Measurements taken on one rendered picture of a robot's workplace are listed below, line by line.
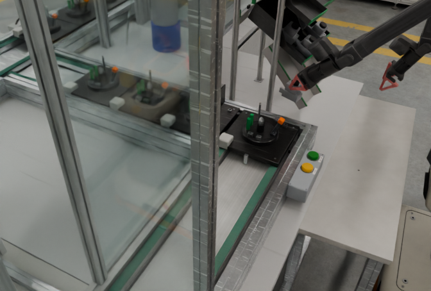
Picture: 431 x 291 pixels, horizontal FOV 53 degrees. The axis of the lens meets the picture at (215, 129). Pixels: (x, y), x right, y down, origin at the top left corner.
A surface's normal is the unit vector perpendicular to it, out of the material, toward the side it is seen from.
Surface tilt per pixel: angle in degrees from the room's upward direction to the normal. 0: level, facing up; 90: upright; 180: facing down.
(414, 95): 0
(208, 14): 90
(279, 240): 0
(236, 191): 0
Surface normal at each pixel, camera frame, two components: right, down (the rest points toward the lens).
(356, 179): 0.02, -0.78
